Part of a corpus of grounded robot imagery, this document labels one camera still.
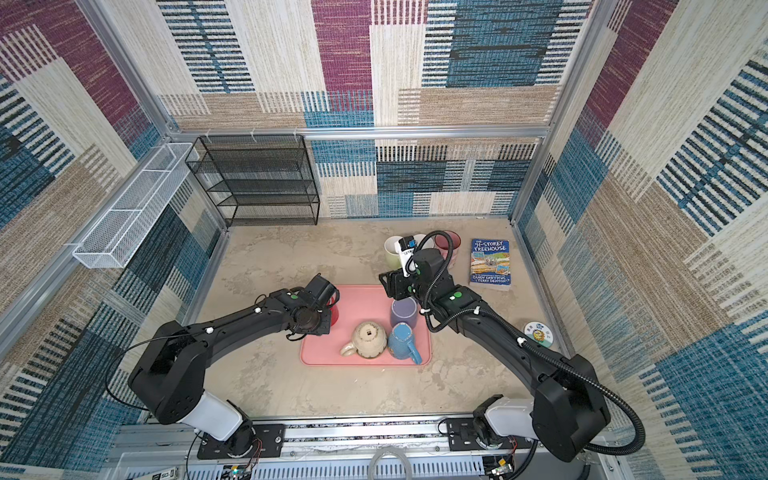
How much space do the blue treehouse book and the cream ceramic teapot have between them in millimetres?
368

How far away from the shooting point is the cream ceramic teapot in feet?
2.71

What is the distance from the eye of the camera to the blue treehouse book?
3.32 ft
